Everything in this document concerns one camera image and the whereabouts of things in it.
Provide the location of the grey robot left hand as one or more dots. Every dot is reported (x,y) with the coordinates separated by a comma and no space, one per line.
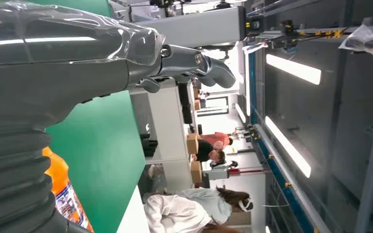
(61,64)

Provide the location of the orange juice bottle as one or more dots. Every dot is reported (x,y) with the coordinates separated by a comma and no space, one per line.
(59,173)

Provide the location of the green table mat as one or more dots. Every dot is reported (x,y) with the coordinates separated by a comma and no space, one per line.
(103,144)

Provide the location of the white office partition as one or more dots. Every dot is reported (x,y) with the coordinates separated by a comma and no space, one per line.
(167,128)

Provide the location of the white machine stand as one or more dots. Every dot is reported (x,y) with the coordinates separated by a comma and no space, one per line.
(199,29)

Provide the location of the brown cardboard box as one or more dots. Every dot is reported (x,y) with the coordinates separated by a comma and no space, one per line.
(192,143)
(196,172)

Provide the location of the white desk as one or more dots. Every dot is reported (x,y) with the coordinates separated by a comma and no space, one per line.
(135,215)

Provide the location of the person with face mask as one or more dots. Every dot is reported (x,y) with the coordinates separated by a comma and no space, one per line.
(212,201)

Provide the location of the clear plastic bag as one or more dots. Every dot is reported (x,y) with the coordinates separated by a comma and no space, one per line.
(365,40)

